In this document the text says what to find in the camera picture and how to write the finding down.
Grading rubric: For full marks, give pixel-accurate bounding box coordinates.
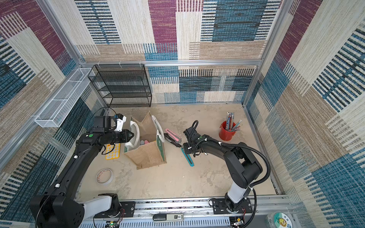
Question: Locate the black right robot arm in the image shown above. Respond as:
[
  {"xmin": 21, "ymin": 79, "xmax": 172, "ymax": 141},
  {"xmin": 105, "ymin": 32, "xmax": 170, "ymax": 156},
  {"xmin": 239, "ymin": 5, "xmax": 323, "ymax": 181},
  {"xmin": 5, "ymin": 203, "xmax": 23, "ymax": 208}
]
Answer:
[{"xmin": 183, "ymin": 120, "xmax": 271, "ymax": 213}]

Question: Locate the clear tape roll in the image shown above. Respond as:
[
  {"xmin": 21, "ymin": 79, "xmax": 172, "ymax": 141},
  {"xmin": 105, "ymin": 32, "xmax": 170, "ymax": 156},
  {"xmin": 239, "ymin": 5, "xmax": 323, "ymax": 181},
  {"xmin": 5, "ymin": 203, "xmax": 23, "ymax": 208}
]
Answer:
[{"xmin": 96, "ymin": 168, "xmax": 114, "ymax": 185}]

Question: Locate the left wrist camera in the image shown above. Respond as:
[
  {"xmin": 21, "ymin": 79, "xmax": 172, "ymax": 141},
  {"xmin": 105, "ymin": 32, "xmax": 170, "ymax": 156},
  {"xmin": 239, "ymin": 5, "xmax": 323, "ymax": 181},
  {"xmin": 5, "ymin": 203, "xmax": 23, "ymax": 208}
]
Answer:
[{"xmin": 114, "ymin": 114, "xmax": 126, "ymax": 132}]

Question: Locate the yellow calculator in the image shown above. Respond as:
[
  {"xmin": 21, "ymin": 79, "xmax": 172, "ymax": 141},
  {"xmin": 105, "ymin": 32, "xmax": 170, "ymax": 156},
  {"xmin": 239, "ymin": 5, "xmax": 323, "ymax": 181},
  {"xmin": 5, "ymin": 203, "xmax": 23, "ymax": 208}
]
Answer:
[{"xmin": 105, "ymin": 143, "xmax": 120, "ymax": 161}]

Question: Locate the white wire mesh tray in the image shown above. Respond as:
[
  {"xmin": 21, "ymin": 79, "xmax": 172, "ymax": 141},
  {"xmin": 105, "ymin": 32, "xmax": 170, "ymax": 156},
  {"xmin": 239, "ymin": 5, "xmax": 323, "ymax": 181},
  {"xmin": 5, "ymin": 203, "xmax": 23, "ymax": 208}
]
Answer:
[{"xmin": 35, "ymin": 68, "xmax": 91, "ymax": 128}]

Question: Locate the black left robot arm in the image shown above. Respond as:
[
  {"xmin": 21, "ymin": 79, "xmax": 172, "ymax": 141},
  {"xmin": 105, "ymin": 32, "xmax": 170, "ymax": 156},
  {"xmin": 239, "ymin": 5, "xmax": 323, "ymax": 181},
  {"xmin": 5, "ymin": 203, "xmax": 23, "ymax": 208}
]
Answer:
[{"xmin": 29, "ymin": 129, "xmax": 134, "ymax": 228}]

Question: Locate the green white round sticker can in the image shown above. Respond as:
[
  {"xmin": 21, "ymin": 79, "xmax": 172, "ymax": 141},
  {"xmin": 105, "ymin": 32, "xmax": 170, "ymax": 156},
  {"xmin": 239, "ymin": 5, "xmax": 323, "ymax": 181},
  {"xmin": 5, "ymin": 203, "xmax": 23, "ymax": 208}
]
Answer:
[{"xmin": 265, "ymin": 212, "xmax": 294, "ymax": 228}]

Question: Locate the red pen cup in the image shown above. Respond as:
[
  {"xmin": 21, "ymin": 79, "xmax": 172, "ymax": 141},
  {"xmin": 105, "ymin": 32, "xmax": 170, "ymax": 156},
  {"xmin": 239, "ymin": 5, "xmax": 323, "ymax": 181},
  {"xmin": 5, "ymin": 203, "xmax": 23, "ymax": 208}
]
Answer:
[{"xmin": 219, "ymin": 121, "xmax": 236, "ymax": 141}]

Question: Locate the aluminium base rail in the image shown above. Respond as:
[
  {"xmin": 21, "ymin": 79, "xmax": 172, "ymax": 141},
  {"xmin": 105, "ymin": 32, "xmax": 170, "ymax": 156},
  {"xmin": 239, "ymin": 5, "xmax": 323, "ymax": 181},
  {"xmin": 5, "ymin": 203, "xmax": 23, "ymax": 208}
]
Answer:
[{"xmin": 81, "ymin": 195, "xmax": 300, "ymax": 228}]

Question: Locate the black grey utility knife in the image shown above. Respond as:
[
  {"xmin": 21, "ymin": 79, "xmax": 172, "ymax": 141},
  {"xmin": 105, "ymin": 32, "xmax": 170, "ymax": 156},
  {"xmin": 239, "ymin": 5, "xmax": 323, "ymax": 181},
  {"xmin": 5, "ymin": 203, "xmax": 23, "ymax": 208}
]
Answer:
[{"xmin": 164, "ymin": 133, "xmax": 182, "ymax": 148}]

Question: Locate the black wire mesh shelf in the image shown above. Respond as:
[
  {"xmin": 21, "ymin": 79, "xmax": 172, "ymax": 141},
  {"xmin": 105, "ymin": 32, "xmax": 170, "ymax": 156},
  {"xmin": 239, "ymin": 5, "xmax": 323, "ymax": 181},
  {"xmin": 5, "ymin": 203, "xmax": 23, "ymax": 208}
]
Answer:
[{"xmin": 88, "ymin": 64, "xmax": 152, "ymax": 108}]

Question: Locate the green Christmas burlap tote bag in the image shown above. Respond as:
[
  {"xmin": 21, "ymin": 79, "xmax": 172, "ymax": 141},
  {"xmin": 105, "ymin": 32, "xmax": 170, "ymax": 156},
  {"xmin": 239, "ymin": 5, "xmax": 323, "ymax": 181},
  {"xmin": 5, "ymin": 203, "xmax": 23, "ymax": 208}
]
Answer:
[{"xmin": 124, "ymin": 112, "xmax": 167, "ymax": 170}]

